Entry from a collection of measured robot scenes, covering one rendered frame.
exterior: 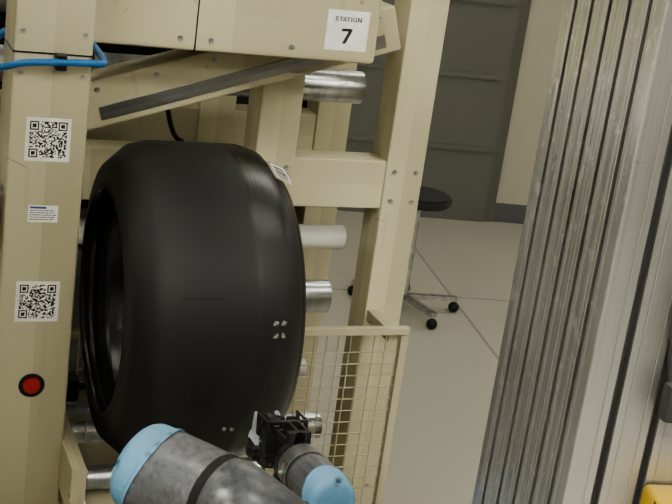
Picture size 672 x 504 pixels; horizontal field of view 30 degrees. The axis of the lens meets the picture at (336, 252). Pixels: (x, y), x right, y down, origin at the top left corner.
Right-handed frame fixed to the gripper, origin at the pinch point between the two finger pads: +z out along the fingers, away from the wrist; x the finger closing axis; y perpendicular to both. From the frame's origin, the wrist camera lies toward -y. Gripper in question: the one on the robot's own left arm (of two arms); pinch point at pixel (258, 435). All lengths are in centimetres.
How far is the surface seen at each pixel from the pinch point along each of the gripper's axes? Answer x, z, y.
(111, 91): 16, 59, 53
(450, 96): -279, 494, 30
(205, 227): 9.2, 8.5, 34.2
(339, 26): -26, 43, 69
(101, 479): 22.3, 19.9, -14.2
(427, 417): -150, 230, -80
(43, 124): 35, 19, 49
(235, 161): 0.6, 21.9, 43.9
